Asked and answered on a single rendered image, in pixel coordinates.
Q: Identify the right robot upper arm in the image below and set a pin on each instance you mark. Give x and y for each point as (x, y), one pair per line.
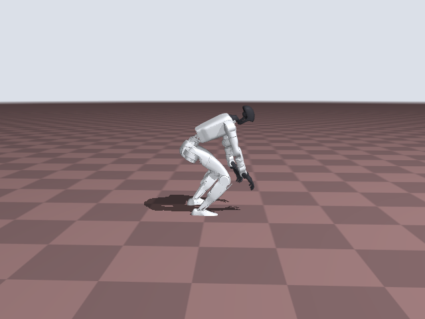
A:
(230, 130)

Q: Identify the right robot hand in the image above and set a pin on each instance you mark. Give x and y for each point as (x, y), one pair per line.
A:
(246, 176)

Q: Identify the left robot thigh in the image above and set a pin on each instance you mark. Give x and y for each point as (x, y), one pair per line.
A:
(202, 148)

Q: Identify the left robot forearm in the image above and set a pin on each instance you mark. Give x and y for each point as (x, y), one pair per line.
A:
(229, 156)

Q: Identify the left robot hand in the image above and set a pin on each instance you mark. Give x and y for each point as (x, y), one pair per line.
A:
(236, 171)

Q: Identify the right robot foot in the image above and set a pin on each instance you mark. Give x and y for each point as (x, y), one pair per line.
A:
(203, 213)

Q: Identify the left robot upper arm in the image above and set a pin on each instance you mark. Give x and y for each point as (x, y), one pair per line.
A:
(225, 141)

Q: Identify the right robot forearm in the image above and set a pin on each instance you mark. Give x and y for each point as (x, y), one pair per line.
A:
(240, 163)

